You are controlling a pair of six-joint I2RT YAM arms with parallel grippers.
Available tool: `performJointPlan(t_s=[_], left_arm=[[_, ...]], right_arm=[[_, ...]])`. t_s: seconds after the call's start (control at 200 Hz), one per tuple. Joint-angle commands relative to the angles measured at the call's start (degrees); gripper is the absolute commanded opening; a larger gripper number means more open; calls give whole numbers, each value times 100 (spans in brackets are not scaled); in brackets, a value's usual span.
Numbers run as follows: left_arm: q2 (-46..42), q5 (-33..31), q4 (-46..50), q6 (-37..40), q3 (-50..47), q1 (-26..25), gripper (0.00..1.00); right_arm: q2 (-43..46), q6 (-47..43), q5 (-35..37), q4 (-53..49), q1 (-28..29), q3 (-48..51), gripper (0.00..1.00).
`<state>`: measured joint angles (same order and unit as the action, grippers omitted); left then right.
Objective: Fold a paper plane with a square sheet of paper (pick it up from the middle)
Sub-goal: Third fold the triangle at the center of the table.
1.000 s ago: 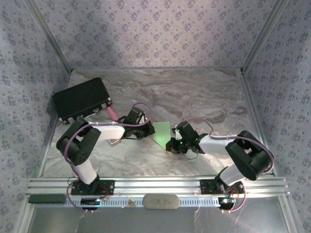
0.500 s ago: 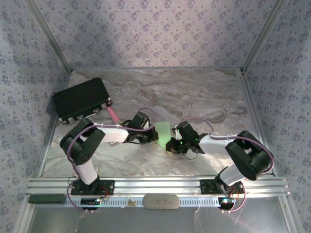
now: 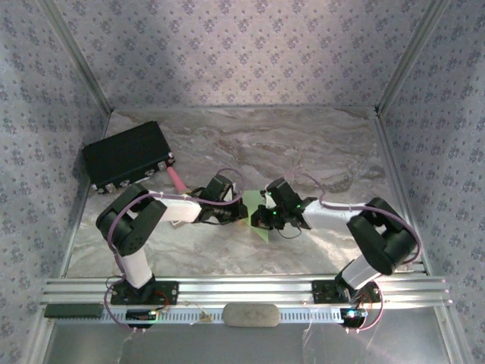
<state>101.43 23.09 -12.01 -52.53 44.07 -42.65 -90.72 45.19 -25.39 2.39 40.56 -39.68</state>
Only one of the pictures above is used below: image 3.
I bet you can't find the light green paper sheet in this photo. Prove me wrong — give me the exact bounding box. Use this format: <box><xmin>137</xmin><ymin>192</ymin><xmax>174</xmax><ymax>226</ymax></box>
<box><xmin>240</xmin><ymin>189</ymin><xmax>271</xmax><ymax>243</ymax></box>

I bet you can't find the pink marker pen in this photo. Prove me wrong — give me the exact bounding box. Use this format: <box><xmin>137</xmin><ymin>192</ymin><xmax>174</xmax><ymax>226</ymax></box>
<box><xmin>167</xmin><ymin>168</ymin><xmax>190</xmax><ymax>193</ymax></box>

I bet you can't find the grey oval pad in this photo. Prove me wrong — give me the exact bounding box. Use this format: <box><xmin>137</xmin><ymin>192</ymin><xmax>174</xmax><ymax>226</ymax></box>
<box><xmin>222</xmin><ymin>303</ymin><xmax>280</xmax><ymax>328</ymax></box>

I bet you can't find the black hard case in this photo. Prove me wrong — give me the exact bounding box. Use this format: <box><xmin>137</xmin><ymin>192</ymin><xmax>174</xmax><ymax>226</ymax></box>
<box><xmin>82</xmin><ymin>121</ymin><xmax>177</xmax><ymax>195</ymax></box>

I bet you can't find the small circuit board with LED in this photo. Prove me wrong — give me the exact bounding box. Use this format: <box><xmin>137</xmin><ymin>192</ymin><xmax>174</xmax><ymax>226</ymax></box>
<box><xmin>125</xmin><ymin>309</ymin><xmax>158</xmax><ymax>322</ymax></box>
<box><xmin>339</xmin><ymin>307</ymin><xmax>368</xmax><ymax>322</ymax></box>

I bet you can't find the black flat bar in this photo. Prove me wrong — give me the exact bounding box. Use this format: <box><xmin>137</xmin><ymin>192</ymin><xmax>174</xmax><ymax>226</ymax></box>
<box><xmin>43</xmin><ymin>303</ymin><xmax>105</xmax><ymax>319</ymax></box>

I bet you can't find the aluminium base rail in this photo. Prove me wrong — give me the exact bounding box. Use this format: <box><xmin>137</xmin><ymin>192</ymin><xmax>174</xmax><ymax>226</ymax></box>
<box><xmin>37</xmin><ymin>276</ymin><xmax>454</xmax><ymax>328</ymax></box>

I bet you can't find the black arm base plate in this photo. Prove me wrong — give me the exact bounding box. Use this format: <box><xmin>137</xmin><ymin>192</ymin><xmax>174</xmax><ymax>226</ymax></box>
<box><xmin>312</xmin><ymin>279</ymin><xmax>381</xmax><ymax>304</ymax></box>
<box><xmin>110</xmin><ymin>281</ymin><xmax>180</xmax><ymax>306</ymax></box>

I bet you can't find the white slotted cable duct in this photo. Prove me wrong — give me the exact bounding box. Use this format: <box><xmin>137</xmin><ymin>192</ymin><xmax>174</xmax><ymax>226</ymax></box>
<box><xmin>104</xmin><ymin>306</ymin><xmax>344</xmax><ymax>324</ymax></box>

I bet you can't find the aluminium side rail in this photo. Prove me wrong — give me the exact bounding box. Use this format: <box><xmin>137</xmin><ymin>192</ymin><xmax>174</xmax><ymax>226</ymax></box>
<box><xmin>373</xmin><ymin>108</ymin><xmax>433</xmax><ymax>276</ymax></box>
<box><xmin>56</xmin><ymin>109</ymin><xmax>114</xmax><ymax>280</ymax></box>

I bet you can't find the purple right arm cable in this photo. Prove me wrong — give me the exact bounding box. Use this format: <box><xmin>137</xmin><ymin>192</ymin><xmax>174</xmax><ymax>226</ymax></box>
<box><xmin>291</xmin><ymin>172</ymin><xmax>422</xmax><ymax>334</ymax></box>

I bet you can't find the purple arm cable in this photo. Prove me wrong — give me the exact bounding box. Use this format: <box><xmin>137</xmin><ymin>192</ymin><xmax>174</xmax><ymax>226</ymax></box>
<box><xmin>291</xmin><ymin>172</ymin><xmax>422</xmax><ymax>334</ymax></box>
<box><xmin>102</xmin><ymin>168</ymin><xmax>246</xmax><ymax>335</ymax></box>

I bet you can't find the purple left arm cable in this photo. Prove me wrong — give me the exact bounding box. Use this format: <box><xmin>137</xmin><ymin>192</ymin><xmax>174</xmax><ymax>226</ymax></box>
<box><xmin>102</xmin><ymin>168</ymin><xmax>246</xmax><ymax>335</ymax></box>

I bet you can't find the aluminium corner post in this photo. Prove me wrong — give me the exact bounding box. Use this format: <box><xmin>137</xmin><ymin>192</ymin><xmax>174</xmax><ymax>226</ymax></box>
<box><xmin>374</xmin><ymin>0</ymin><xmax>454</xmax><ymax>115</ymax></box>
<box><xmin>39</xmin><ymin>0</ymin><xmax>114</xmax><ymax>113</ymax></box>

